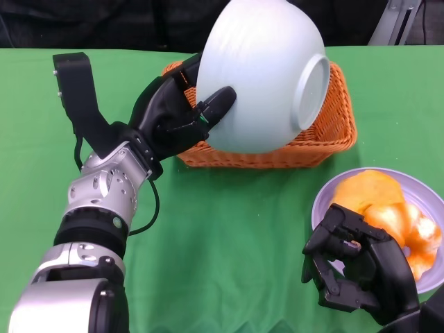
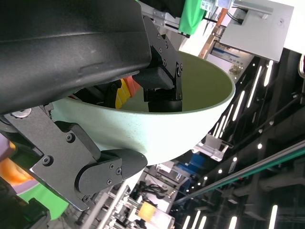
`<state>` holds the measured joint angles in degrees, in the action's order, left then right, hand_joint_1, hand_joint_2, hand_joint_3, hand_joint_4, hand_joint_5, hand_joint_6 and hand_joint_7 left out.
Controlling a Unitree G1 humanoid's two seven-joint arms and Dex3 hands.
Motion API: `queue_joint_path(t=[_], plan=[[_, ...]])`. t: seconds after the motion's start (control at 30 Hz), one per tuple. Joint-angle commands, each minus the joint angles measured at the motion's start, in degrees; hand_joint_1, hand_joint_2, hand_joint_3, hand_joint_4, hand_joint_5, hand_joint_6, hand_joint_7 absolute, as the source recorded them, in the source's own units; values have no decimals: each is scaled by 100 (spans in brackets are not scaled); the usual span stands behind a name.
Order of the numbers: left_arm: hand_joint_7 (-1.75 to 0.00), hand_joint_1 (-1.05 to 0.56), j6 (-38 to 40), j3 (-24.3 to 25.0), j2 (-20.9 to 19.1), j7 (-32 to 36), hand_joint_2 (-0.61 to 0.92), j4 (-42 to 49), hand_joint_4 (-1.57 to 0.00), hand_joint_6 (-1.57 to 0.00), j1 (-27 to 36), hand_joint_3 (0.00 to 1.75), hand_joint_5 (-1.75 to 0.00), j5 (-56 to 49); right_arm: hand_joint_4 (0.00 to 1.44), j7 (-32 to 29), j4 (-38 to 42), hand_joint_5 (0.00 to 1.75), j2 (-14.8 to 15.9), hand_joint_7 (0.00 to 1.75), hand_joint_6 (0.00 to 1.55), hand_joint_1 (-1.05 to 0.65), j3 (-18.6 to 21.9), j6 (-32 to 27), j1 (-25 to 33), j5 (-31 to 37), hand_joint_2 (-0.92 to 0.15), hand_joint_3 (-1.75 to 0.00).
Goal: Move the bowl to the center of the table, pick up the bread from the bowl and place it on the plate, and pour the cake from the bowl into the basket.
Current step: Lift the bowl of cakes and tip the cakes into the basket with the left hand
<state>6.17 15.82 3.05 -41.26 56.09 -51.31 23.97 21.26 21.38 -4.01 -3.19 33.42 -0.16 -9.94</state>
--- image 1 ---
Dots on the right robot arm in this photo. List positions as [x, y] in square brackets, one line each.
[430, 319]

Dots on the white round bowl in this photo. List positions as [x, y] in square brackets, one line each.
[260, 69]

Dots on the pumpkin-shaped orange bread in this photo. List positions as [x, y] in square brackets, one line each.
[419, 229]

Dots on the white round plate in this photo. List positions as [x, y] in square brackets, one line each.
[326, 204]

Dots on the green tablecloth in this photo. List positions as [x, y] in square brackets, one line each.
[243, 225]

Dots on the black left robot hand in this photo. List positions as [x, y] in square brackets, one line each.
[163, 114]

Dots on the round orange-white bread bun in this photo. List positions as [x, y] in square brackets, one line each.
[367, 190]

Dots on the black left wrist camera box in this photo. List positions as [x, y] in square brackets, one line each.
[76, 97]

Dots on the orange wicker basket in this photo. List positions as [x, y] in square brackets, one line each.
[333, 138]

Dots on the grey metal frame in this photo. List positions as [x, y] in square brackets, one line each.
[392, 24]

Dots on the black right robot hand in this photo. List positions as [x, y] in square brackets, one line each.
[385, 274]

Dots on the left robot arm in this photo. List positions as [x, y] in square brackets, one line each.
[100, 194]

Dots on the black backdrop cloth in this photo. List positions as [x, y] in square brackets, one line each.
[104, 24]

